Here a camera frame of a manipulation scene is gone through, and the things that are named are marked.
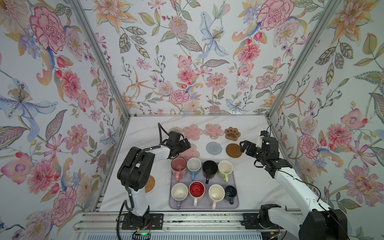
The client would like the round blue woven coaster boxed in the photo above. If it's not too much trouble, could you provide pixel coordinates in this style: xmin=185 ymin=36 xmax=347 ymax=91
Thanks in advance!
xmin=206 ymin=142 xmax=223 ymax=155

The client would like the round beige patterned coaster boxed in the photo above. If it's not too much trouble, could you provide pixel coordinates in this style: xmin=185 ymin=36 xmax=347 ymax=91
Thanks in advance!
xmin=169 ymin=127 xmax=183 ymax=134

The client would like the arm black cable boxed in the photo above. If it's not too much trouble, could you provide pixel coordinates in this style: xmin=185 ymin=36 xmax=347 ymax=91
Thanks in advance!
xmin=265 ymin=124 xmax=352 ymax=240
xmin=115 ymin=122 xmax=172 ymax=240

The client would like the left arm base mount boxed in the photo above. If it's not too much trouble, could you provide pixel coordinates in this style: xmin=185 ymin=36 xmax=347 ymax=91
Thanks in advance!
xmin=120 ymin=209 xmax=164 ymax=230

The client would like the brown paw print coaster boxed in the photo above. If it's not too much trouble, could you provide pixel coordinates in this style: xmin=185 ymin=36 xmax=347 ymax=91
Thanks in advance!
xmin=224 ymin=127 xmax=241 ymax=141

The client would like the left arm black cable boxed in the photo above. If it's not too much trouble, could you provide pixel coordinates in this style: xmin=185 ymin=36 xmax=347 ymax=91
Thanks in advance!
xmin=115 ymin=122 xmax=172 ymax=240

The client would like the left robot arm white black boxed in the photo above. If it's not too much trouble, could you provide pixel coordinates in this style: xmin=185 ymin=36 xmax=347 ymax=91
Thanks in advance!
xmin=117 ymin=131 xmax=191 ymax=217

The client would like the cream mug pink handle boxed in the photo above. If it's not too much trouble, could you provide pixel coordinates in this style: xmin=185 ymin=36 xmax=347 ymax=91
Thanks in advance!
xmin=209 ymin=184 xmax=225 ymax=210

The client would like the white mug grey handle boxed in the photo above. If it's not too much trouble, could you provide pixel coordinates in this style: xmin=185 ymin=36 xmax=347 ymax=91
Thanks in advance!
xmin=171 ymin=183 xmax=189 ymax=210

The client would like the round woven cork coaster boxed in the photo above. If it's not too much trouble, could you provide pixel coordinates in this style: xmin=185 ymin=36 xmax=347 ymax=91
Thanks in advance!
xmin=145 ymin=176 xmax=156 ymax=193

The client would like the white mug blue handle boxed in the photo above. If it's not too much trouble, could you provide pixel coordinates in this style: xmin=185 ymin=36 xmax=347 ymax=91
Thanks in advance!
xmin=187 ymin=158 xmax=202 ymax=181

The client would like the pink flower coaster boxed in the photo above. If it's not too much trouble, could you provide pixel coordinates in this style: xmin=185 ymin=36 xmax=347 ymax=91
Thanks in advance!
xmin=203 ymin=124 xmax=225 ymax=140
xmin=179 ymin=144 xmax=200 ymax=162
xmin=183 ymin=124 xmax=204 ymax=141

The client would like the round wooden coaster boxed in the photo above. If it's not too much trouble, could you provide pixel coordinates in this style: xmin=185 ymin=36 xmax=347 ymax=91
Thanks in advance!
xmin=226 ymin=144 xmax=242 ymax=158

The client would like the grey rectangular tray mat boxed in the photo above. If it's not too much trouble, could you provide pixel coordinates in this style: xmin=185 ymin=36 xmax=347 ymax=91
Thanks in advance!
xmin=169 ymin=157 xmax=239 ymax=211

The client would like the aluminium front rail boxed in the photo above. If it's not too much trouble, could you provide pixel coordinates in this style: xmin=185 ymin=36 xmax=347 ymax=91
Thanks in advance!
xmin=73 ymin=210 xmax=331 ymax=233

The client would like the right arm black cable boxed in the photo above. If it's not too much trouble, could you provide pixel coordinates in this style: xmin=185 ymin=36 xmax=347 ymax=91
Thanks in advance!
xmin=265 ymin=124 xmax=352 ymax=240

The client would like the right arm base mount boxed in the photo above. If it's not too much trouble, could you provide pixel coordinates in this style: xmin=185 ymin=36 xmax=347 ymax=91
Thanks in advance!
xmin=241 ymin=204 xmax=281 ymax=230

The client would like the black mug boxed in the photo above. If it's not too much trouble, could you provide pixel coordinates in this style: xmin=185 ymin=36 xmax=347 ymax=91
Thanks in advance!
xmin=202 ymin=160 xmax=218 ymax=184

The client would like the small dark navy mug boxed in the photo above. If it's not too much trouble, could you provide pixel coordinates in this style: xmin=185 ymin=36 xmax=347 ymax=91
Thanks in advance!
xmin=224 ymin=186 xmax=237 ymax=205

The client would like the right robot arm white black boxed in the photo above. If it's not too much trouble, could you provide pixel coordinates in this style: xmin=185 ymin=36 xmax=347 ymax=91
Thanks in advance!
xmin=240 ymin=131 xmax=349 ymax=240

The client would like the red interior white mug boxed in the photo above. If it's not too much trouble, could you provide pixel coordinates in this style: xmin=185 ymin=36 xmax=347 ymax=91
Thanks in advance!
xmin=189 ymin=181 xmax=206 ymax=207

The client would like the white mug green handle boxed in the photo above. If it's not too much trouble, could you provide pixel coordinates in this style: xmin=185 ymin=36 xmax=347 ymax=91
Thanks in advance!
xmin=218 ymin=161 xmax=234 ymax=184

